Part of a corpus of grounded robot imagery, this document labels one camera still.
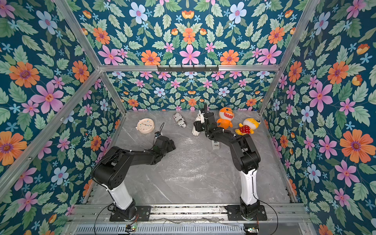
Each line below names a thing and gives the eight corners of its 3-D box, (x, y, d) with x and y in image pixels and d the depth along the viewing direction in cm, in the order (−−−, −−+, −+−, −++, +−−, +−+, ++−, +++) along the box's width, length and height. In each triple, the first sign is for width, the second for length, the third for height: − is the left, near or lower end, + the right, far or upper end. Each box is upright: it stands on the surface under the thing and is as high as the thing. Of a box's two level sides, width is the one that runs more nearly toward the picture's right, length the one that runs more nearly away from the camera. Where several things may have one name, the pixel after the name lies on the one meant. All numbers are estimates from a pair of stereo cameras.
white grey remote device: (211, 150, 100) (212, 147, 97) (211, 143, 103) (211, 140, 100) (219, 150, 100) (219, 147, 96) (218, 143, 103) (219, 140, 100)
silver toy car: (181, 129, 110) (180, 126, 108) (172, 117, 118) (172, 114, 116) (188, 126, 112) (187, 123, 110) (179, 114, 120) (178, 111, 118)
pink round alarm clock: (136, 133, 109) (134, 130, 106) (140, 121, 117) (139, 118, 114) (153, 133, 109) (151, 130, 106) (156, 121, 117) (155, 118, 114)
